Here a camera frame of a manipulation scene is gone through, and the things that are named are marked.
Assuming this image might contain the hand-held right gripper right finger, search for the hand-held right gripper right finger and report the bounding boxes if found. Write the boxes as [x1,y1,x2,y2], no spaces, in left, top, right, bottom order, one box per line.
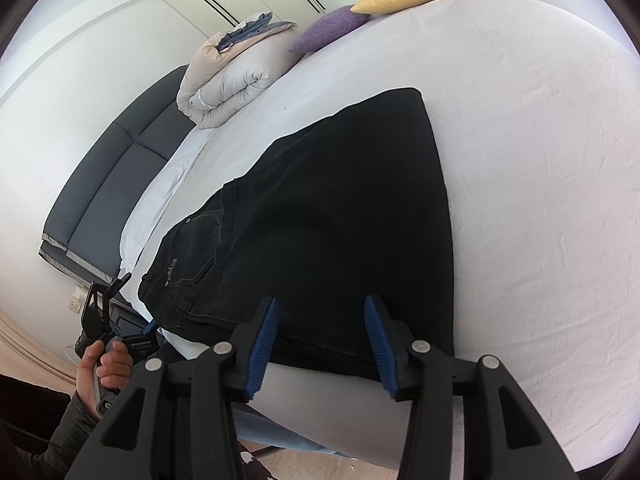
[363,294,582,480]

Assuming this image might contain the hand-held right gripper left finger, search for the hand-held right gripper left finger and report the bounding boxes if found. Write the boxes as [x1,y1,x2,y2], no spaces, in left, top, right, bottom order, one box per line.
[65,296,281,480]

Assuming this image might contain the black denim pants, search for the black denim pants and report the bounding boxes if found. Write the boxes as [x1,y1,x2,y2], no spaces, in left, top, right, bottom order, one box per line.
[137,87,457,385]

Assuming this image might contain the person's left forearm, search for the person's left forearm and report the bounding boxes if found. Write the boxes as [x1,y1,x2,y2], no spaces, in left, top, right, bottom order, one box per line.
[27,392,103,480]

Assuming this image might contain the person's left hand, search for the person's left hand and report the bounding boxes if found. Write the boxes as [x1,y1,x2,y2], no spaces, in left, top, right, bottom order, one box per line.
[75,339,134,407]

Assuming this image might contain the person's leg in jeans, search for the person's leg in jeans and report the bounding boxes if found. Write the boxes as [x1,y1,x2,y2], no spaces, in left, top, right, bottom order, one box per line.
[231,404,353,461]

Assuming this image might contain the grey padded headboard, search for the grey padded headboard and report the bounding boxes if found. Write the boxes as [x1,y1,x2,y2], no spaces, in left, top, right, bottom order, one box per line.
[39,64,197,287]

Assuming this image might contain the bed with white sheet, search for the bed with white sheet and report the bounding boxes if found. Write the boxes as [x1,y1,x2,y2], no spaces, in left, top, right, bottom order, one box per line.
[117,0,640,472]

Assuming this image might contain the folded beige duvet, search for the folded beige duvet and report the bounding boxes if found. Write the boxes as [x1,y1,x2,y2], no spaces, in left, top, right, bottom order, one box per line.
[176,12,304,130]

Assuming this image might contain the purple cushion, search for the purple cushion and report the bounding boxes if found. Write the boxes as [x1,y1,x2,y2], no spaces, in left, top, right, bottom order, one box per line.
[289,4,372,55]

